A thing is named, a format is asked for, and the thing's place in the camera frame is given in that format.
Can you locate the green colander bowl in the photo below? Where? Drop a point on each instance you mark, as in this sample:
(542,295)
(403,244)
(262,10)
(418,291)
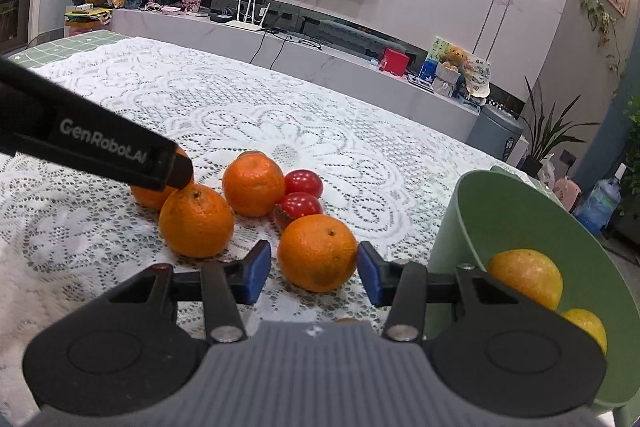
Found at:
(490,211)

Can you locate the small brown kiwi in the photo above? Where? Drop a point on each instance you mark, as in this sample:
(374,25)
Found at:
(346,320)

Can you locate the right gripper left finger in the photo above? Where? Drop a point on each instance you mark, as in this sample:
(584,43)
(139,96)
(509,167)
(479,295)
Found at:
(143,340)

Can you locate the red cherry tomato front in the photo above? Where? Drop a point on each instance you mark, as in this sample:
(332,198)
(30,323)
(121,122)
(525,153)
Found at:
(294,206)

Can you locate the red cherry tomato back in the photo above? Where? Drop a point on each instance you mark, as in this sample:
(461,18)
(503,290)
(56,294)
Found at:
(303,181)

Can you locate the pink small heater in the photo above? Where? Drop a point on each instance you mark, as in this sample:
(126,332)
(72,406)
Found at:
(568,192)

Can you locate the orange mandarin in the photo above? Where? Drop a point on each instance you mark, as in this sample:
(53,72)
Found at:
(196,222)
(151,199)
(317,253)
(252,184)

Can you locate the red cherry tomato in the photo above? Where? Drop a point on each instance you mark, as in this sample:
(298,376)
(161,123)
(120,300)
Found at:
(303,181)
(294,206)

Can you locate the potted long-leaf plant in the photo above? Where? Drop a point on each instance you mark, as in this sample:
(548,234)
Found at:
(547,129)

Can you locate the white lace tablecloth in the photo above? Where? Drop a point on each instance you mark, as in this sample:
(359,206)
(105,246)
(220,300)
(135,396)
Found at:
(67,237)

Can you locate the smaller yellow-green pear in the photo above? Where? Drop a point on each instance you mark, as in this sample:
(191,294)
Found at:
(589,323)

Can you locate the brown teddy bear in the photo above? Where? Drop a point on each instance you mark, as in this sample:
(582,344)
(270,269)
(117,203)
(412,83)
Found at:
(453,57)

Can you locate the leafy plant on cabinet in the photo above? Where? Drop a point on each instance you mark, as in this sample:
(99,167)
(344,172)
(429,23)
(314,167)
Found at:
(630,183)

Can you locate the green grid table mat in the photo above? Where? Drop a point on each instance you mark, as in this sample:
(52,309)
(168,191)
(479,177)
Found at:
(58,50)

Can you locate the large yellow-green pear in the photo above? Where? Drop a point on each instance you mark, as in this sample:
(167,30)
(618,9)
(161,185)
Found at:
(530,273)

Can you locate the blue water bottle jug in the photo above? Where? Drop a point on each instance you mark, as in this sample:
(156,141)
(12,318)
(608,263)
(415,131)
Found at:
(598,208)

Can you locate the red box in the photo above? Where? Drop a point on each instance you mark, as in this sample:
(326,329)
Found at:
(394,62)

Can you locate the grey round trash bin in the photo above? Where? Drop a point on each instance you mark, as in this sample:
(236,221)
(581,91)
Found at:
(495,132)

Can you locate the white wifi router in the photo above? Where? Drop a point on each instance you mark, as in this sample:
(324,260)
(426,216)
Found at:
(248,16)

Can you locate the pink storage box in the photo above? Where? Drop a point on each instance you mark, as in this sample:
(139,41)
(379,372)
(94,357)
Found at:
(79,27)

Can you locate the white marble tv console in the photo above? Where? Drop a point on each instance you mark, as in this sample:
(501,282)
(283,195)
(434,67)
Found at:
(304,59)

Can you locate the orange mandarin back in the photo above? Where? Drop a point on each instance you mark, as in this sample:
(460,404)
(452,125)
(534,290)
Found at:
(252,184)

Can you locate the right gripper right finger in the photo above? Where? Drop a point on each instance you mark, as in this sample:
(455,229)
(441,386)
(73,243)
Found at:
(487,345)

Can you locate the white plastic bag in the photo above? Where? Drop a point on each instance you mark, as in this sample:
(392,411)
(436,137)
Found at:
(546,174)

